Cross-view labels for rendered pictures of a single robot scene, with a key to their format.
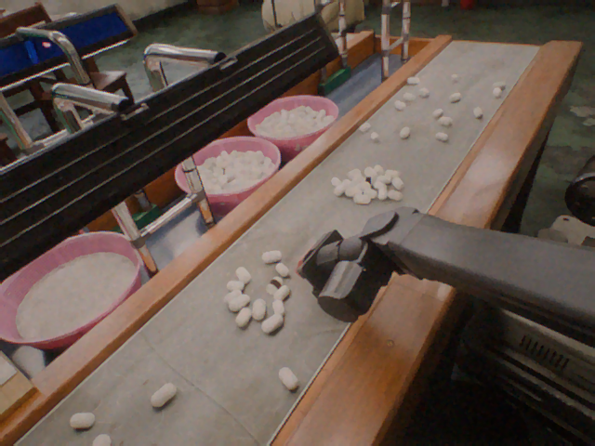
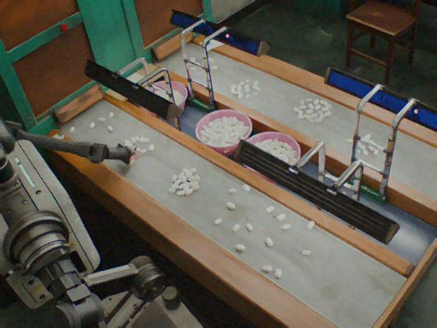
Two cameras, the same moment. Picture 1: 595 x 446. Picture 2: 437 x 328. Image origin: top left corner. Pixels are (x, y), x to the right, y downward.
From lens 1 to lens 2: 2.16 m
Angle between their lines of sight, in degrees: 68
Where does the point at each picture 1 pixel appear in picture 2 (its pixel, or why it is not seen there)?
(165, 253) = (189, 123)
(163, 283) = (148, 119)
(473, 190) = (157, 215)
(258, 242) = (164, 145)
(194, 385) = (111, 134)
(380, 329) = (103, 172)
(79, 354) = (129, 107)
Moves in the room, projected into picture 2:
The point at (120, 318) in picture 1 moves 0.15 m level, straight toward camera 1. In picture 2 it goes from (138, 112) to (112, 125)
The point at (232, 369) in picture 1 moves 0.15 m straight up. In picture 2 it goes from (111, 142) to (104, 119)
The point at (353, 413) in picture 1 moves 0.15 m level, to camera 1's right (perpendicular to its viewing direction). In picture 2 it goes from (83, 163) to (76, 187)
